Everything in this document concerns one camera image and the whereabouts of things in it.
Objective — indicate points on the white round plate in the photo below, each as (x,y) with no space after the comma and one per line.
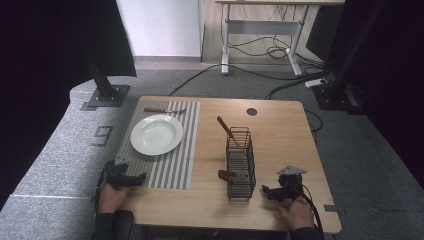
(156,135)

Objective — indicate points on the white power strip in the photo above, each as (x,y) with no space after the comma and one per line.
(316,82)

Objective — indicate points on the grey striped placemat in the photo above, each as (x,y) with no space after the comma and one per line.
(173,166)

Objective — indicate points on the black curtain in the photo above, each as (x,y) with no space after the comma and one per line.
(50,66)
(393,83)

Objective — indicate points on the person's left hand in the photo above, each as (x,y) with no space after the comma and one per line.
(111,198)

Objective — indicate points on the grey floor socket plate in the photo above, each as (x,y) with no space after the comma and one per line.
(103,135)

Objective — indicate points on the white frame desk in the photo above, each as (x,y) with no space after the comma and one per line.
(263,26)

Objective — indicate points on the black metal stand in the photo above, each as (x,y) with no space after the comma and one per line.
(105,90)
(340,86)

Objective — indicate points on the person's right hand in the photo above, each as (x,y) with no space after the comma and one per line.
(296,215)

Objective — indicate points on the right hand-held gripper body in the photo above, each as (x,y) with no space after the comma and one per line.
(289,183)

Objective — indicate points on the dark round table grommet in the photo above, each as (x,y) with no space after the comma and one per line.
(252,112)

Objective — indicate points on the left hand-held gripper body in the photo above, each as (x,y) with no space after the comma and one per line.
(117,173)

